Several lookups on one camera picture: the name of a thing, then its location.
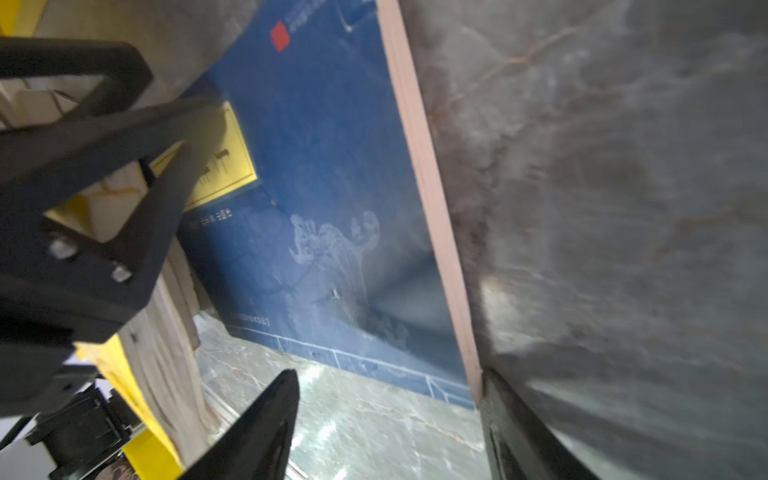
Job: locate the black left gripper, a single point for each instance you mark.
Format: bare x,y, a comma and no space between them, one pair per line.
84,228

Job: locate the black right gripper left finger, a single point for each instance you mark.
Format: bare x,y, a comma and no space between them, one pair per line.
257,445

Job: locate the dark blue book stack bottom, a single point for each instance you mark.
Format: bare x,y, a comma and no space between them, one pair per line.
341,251

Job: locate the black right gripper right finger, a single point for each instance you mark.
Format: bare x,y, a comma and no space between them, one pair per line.
518,444

